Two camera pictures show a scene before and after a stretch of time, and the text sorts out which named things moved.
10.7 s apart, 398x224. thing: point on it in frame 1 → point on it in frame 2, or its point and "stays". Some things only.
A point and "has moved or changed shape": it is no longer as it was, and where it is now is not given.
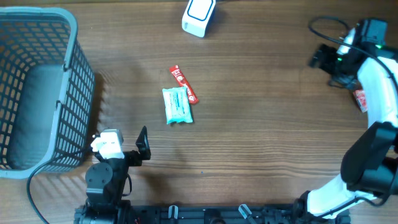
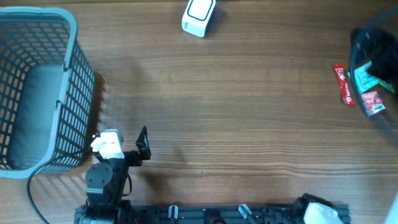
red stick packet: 176,72 → 347,94
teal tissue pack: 177,107 has moved or changed shape
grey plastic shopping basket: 47,92 stays
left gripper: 135,159 stays
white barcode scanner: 197,15 stays
